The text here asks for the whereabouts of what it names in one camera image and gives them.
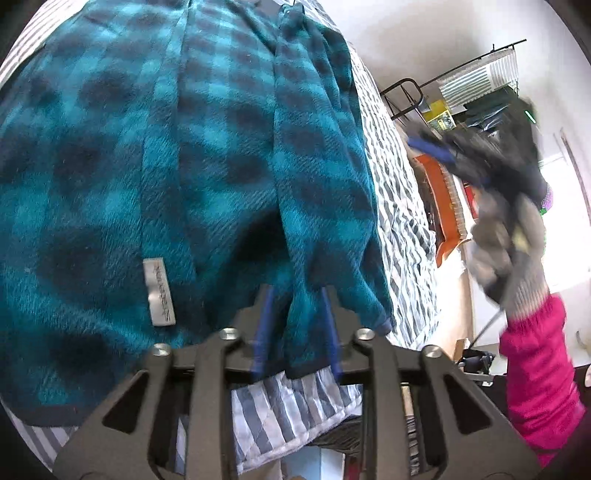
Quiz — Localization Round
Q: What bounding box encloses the dark green hanging coat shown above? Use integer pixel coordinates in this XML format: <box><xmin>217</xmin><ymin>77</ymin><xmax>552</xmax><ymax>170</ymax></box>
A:
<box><xmin>462</xmin><ymin>90</ymin><xmax>523</xmax><ymax>133</ymax></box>

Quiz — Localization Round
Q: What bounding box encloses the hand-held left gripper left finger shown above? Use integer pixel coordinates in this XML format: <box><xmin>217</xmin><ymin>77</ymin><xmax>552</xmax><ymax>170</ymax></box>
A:
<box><xmin>52</xmin><ymin>285</ymin><xmax>278</xmax><ymax>480</ymax></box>

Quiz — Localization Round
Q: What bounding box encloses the person's right hand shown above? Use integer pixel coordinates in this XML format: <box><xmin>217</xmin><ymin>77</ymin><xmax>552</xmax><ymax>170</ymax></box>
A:
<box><xmin>468</xmin><ymin>193</ymin><xmax>551</xmax><ymax>320</ymax></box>

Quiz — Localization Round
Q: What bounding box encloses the green striped hanging towel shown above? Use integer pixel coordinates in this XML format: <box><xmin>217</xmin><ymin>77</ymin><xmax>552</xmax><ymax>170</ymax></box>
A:
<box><xmin>438</xmin><ymin>48</ymin><xmax>518</xmax><ymax>108</ymax></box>

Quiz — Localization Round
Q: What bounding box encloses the grey striped quilt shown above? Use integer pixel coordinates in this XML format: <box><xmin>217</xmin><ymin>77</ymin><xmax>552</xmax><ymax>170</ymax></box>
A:
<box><xmin>0</xmin><ymin>0</ymin><xmax>439</xmax><ymax>478</ymax></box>

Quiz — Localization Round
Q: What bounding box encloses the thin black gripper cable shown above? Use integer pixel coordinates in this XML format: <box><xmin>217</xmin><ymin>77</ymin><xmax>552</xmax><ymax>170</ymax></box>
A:
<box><xmin>468</xmin><ymin>295</ymin><xmax>509</xmax><ymax>348</ymax></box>

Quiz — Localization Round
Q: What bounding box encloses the window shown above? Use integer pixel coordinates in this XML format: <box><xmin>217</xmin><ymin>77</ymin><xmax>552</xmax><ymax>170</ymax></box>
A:
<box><xmin>538</xmin><ymin>157</ymin><xmax>591</xmax><ymax>297</ymax></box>

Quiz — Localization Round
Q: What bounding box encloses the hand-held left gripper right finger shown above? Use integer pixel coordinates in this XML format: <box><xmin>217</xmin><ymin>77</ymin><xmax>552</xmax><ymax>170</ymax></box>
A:
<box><xmin>321</xmin><ymin>285</ymin><xmax>541</xmax><ymax>480</ymax></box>

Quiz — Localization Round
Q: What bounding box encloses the red box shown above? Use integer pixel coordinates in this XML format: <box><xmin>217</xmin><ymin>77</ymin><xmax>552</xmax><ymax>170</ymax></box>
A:
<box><xmin>463</xmin><ymin>182</ymin><xmax>481</xmax><ymax>217</ymax></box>

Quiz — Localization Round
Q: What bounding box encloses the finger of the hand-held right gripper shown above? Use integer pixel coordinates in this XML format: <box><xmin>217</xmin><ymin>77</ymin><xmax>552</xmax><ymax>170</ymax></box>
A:
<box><xmin>457</xmin><ymin>164</ymin><xmax>496</xmax><ymax>191</ymax></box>
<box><xmin>406</xmin><ymin>131</ymin><xmax>459</xmax><ymax>165</ymax></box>

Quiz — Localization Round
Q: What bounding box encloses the black device on stand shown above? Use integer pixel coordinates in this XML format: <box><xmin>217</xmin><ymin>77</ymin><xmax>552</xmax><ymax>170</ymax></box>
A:
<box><xmin>462</xmin><ymin>348</ymin><xmax>493</xmax><ymax>376</ymax></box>

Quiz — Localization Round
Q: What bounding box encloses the black metal clothes rack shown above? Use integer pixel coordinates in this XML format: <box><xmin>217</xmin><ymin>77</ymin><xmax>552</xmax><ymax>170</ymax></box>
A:
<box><xmin>381</xmin><ymin>39</ymin><xmax>527</xmax><ymax>121</ymax></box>

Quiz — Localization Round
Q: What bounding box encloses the teal plaid fleece jacket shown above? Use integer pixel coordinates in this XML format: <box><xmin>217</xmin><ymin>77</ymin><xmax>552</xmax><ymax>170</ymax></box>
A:
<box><xmin>0</xmin><ymin>0</ymin><xmax>395</xmax><ymax>428</ymax></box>

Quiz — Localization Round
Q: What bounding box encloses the orange rug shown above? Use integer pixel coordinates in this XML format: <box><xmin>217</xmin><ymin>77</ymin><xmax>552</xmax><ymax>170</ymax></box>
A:
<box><xmin>413</xmin><ymin>154</ymin><xmax>474</xmax><ymax>269</ymax></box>

